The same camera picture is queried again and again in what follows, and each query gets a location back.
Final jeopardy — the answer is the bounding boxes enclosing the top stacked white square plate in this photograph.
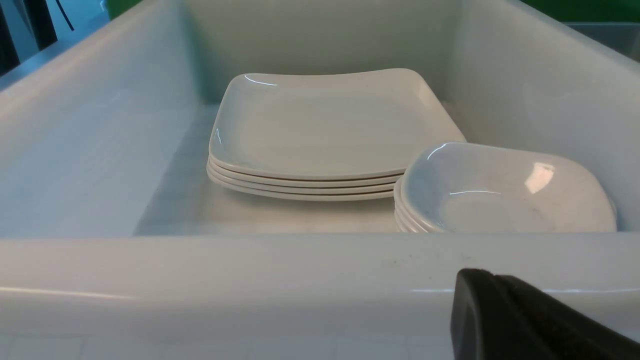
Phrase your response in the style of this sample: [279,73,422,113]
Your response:
[209,68,466,181]

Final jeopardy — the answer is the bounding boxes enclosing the top stacked white bowl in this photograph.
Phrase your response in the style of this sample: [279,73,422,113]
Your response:
[394,142,618,234]

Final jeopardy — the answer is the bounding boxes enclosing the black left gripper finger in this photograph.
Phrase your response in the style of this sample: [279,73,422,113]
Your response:
[450,268,640,360]

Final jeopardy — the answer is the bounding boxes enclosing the lower stacked white bowls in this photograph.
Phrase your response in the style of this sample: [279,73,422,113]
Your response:
[393,178,430,233]

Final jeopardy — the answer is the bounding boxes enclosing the green cloth backdrop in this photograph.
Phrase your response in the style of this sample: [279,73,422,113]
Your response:
[105,0,640,23]

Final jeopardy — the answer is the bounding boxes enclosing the large white plastic tub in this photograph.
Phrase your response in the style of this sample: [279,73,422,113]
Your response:
[1,0,639,359]

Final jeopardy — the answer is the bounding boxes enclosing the bottom stacked white plate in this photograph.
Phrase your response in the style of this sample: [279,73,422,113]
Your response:
[206,172,394,202]

